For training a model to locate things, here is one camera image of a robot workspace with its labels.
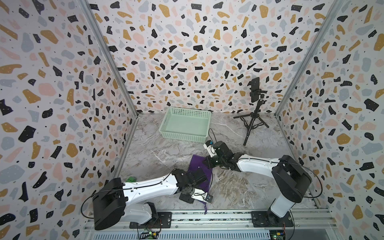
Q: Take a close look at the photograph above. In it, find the purple cloth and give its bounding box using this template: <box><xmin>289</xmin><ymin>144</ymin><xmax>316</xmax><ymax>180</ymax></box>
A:
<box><xmin>187</xmin><ymin>155</ymin><xmax>213</xmax><ymax>215</ymax></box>

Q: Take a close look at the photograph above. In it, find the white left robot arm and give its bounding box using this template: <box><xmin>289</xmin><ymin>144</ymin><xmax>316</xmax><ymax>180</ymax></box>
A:
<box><xmin>92</xmin><ymin>169</ymin><xmax>213</xmax><ymax>231</ymax></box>

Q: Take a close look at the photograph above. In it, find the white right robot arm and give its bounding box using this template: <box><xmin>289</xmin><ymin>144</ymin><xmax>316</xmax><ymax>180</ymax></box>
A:
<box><xmin>204</xmin><ymin>141</ymin><xmax>312</xmax><ymax>220</ymax></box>

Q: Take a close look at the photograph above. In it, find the black tripod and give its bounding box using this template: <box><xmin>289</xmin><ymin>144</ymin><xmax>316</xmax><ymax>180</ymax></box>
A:
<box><xmin>234</xmin><ymin>99</ymin><xmax>270</xmax><ymax>146</ymax></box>

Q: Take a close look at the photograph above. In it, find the green toy block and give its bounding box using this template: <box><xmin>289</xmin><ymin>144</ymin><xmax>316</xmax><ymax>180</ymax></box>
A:
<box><xmin>126</xmin><ymin>176</ymin><xmax>137</xmax><ymax>183</ymax></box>

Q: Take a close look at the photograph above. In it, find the mint green plastic basket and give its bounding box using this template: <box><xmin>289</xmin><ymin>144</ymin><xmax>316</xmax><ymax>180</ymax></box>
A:
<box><xmin>159</xmin><ymin>108</ymin><xmax>212</xmax><ymax>143</ymax></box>

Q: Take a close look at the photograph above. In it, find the left circuit board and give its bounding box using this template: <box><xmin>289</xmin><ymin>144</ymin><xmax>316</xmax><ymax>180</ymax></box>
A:
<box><xmin>138</xmin><ymin>230</ymin><xmax>161</xmax><ymax>240</ymax></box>

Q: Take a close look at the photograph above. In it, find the circuit board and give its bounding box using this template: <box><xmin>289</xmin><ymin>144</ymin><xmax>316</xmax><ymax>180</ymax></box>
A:
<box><xmin>270</xmin><ymin>230</ymin><xmax>286</xmax><ymax>240</ymax></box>
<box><xmin>138</xmin><ymin>230</ymin><xmax>161</xmax><ymax>240</ymax></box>

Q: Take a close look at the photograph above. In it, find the black smartphone on tripod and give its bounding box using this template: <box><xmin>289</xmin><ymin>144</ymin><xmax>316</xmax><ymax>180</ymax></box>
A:
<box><xmin>250</xmin><ymin>77</ymin><xmax>261</xmax><ymax>103</ymax></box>

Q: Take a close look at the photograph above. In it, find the right circuit board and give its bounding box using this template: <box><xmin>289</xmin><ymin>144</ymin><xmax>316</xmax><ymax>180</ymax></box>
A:
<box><xmin>270</xmin><ymin>230</ymin><xmax>286</xmax><ymax>240</ymax></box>

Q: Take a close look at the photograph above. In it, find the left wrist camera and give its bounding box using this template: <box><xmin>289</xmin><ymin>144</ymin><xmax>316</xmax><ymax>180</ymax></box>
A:
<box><xmin>192</xmin><ymin>192</ymin><xmax>213</xmax><ymax>203</ymax></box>

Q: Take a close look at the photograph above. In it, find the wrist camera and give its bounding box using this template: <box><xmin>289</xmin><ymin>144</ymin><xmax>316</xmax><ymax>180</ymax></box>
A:
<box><xmin>192</xmin><ymin>192</ymin><xmax>213</xmax><ymax>203</ymax></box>
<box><xmin>204</xmin><ymin>141</ymin><xmax>216</xmax><ymax>158</ymax></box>

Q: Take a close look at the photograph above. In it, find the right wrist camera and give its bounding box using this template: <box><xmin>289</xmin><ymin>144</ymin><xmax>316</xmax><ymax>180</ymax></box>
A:
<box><xmin>204</xmin><ymin>141</ymin><xmax>216</xmax><ymax>158</ymax></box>

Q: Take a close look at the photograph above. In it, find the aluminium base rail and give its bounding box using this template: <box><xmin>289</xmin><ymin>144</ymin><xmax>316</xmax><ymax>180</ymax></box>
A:
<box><xmin>85</xmin><ymin>209</ymin><xmax>343</xmax><ymax>240</ymax></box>

